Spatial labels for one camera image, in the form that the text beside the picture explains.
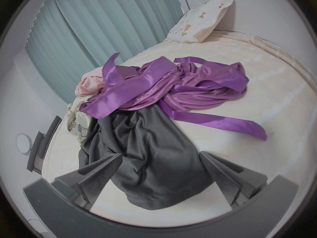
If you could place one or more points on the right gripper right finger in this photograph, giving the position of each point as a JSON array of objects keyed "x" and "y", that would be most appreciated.
[{"x": 223, "y": 177}]

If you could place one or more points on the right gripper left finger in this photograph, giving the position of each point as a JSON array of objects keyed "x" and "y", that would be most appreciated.
[{"x": 99, "y": 180}]

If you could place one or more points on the black T-shirt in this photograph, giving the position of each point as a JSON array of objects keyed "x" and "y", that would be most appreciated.
[{"x": 153, "y": 157}]

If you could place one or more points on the bed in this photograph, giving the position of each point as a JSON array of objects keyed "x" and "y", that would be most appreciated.
[{"x": 272, "y": 95}]

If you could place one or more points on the white printed garment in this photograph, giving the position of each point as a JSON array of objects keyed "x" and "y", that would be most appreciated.
[{"x": 74, "y": 125}]

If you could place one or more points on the round white lamp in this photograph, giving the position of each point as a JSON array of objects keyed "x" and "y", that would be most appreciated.
[{"x": 23, "y": 144}]

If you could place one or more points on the pink garment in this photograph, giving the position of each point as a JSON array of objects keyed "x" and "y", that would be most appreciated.
[{"x": 89, "y": 83}]

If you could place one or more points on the purple satin garment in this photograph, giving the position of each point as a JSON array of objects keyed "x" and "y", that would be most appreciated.
[{"x": 153, "y": 88}]

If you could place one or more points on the white printed pillow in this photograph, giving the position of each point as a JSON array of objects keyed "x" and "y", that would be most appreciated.
[{"x": 198, "y": 21}]

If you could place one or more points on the blue-green curtain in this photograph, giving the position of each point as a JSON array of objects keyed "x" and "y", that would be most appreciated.
[{"x": 99, "y": 21}]

